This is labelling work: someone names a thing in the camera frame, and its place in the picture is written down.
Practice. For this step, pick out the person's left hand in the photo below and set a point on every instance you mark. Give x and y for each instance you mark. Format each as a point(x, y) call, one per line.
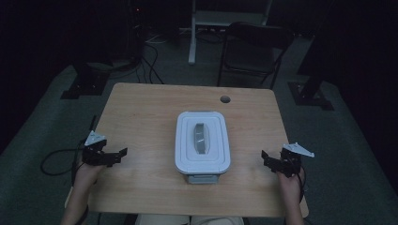
point(89, 175)

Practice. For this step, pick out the dark computer tower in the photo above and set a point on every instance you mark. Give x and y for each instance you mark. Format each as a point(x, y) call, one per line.
point(136, 31)

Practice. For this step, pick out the small black strip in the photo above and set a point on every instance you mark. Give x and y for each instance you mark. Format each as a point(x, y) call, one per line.
point(92, 122)

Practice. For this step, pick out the stainless steel pot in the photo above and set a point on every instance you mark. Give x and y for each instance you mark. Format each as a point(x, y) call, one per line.
point(203, 178)

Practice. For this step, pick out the person's right hand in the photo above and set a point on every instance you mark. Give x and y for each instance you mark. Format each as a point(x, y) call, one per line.
point(289, 184)

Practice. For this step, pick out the person's legs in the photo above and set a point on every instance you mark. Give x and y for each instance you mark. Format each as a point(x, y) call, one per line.
point(162, 220)

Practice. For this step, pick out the white desk frame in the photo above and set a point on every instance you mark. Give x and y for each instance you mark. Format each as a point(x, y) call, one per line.
point(192, 37)

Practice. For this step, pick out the black stand with flat base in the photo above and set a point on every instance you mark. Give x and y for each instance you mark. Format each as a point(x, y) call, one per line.
point(86, 84)
point(309, 93)

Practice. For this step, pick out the black folding chair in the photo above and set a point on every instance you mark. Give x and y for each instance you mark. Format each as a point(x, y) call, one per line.
point(250, 56)

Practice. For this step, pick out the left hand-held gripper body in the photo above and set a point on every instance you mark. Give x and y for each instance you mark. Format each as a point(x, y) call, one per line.
point(95, 154)

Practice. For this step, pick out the round grey stand base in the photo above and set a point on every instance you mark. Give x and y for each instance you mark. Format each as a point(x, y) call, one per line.
point(125, 64)

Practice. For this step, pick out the white storage box lid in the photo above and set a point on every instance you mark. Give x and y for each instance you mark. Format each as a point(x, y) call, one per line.
point(187, 156)

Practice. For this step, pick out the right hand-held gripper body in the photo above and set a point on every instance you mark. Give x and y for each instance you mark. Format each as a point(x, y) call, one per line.
point(289, 164)

